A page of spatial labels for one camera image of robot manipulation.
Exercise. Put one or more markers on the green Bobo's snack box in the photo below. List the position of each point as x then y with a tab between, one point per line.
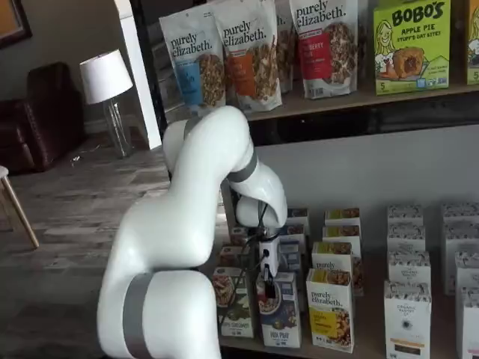
411	48

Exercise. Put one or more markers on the wooden shelf board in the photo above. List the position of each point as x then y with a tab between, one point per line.
329	104
370	318

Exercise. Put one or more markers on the blue label granola bag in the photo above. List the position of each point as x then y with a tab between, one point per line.
191	45

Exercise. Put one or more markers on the dark framed picture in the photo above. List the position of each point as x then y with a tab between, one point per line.
15	26

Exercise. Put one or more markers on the white shade table lamp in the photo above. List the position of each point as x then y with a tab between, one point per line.
105	75

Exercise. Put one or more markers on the yellow Bobo's snack box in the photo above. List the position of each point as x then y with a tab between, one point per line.
473	45

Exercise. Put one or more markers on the white stool leg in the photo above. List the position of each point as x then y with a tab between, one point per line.
21	217

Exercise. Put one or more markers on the red label granola bag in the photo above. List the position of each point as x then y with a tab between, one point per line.
318	56

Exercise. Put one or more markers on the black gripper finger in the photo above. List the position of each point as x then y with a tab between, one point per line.
270	291

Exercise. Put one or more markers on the white patterned bakery box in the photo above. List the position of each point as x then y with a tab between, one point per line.
404	215
406	239
467	269
408	267
460	211
458	239
408	318
471	325

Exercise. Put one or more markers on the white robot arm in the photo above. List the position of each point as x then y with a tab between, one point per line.
168	232

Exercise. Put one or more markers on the brown leather armchair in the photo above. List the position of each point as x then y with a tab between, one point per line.
48	123

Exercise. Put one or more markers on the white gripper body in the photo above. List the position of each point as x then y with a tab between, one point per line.
272	256

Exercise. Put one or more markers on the small white floor scrap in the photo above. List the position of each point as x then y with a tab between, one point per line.
76	159

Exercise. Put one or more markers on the orange label granola bag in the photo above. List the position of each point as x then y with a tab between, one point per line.
286	56
243	37

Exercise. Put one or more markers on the blue Flax Plus oatmeal box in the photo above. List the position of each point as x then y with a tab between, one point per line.
292	256
284	321

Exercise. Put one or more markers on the yellow banana nut box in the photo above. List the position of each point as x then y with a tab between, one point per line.
340	232
333	254
329	310
342	216

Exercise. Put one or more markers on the blue purely elizabeth box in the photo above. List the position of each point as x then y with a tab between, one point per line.
295	232
299	215

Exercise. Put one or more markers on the green apple cinnamon oatmeal box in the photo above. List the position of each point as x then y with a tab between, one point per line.
237	235
235	310
230	256

